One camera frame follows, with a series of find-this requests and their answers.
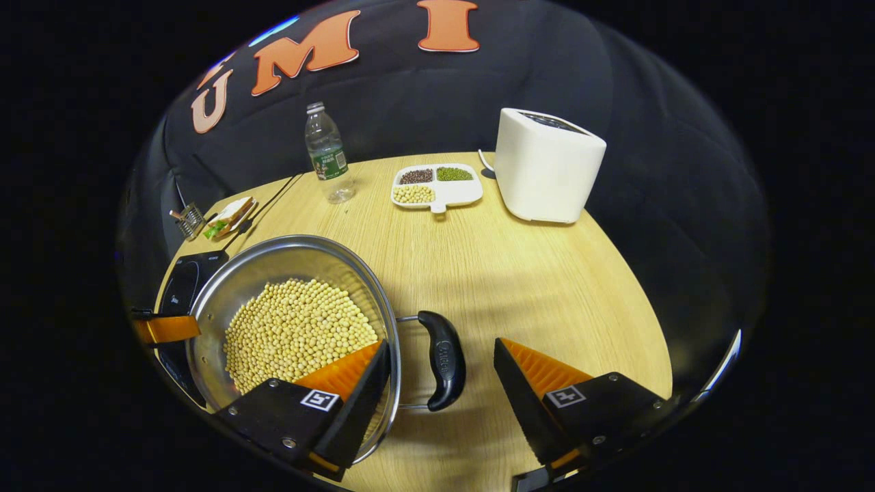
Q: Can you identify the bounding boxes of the black induction cooktop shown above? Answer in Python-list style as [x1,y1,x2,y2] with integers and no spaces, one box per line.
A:
[154,251,230,407]

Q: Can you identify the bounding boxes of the clear plastic water bottle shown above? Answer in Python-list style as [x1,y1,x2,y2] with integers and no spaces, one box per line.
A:
[304,102,357,205]

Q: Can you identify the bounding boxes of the pile of soybeans in pot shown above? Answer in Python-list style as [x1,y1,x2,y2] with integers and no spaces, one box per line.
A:
[222,278,379,395]

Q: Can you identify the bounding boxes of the steel pot with black handle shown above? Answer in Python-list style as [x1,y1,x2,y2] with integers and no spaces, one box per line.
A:
[186,234,467,465]

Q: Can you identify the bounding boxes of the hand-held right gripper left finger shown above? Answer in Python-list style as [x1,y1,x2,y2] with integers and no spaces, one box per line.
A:
[213,340,392,482]

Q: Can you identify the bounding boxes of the sandwich with lettuce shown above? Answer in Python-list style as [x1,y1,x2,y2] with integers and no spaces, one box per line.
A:
[203,197,258,240]

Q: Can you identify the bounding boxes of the white box-shaped appliance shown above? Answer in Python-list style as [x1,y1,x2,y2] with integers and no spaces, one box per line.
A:
[494,107,608,225]

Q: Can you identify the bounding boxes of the glass container with metal rack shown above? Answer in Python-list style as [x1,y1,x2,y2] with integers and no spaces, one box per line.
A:
[170,202,207,241]

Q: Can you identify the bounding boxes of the black power cable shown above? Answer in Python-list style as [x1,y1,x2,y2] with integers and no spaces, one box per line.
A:
[222,172,305,254]

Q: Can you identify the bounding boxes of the white divided tray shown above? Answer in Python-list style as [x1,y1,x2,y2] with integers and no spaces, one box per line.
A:
[390,163,484,215]

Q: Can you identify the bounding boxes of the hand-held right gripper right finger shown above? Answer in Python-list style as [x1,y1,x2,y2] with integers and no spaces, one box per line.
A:
[494,337,674,472]

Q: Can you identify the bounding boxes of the black backdrop cloth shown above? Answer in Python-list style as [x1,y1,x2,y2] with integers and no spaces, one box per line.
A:
[116,0,770,383]

